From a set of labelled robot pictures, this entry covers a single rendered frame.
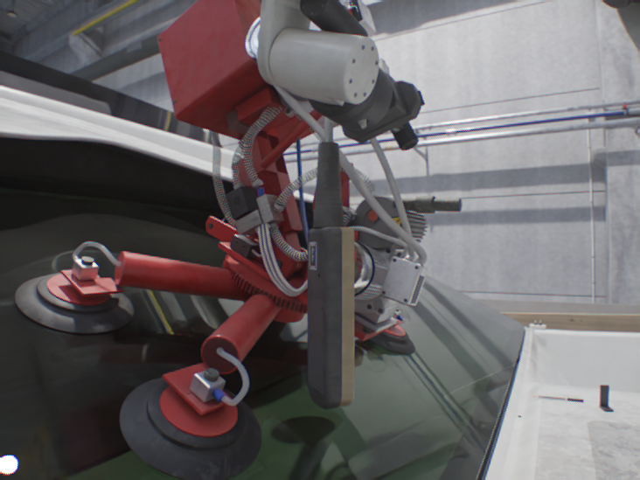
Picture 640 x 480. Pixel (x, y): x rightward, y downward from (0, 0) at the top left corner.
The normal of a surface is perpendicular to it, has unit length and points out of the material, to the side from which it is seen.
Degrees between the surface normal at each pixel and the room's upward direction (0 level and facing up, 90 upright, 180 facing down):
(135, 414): 24
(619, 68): 90
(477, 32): 90
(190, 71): 90
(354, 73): 112
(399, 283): 81
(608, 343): 90
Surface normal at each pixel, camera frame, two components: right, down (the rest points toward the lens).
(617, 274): -0.50, -0.02
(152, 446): 0.20, -0.82
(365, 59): 0.80, 0.36
